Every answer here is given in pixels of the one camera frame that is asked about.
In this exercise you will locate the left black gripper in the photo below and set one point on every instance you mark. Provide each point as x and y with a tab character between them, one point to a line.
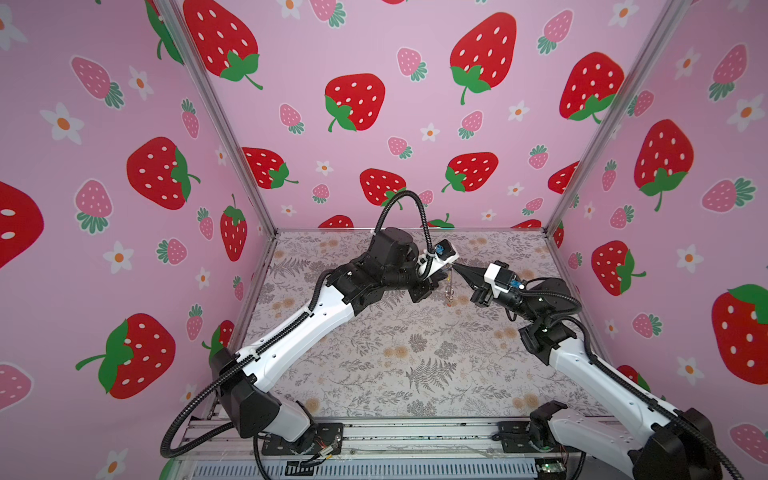
424	288

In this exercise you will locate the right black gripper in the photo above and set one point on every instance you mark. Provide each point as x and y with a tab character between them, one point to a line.
475	277

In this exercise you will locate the grey strap keyring yellow clasp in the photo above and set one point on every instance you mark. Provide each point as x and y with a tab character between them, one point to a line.
449	289

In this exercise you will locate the key with red tag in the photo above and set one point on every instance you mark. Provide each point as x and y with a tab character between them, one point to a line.
450	300

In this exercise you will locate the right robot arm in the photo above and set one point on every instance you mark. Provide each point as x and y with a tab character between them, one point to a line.
653	440

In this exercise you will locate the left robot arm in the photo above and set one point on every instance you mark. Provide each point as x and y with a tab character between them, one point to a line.
392	262

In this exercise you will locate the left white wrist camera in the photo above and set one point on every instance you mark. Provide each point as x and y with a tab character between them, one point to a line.
431	262

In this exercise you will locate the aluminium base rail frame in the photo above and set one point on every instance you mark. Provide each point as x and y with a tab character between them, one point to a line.
437	448

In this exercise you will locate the right corner aluminium post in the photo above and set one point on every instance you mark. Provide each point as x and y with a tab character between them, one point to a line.
660	35

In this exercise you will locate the corner aluminium post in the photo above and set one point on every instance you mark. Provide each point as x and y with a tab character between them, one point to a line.
660	35
216	45

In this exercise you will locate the left corner aluminium post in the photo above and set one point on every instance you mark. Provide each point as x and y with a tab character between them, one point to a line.
216	45

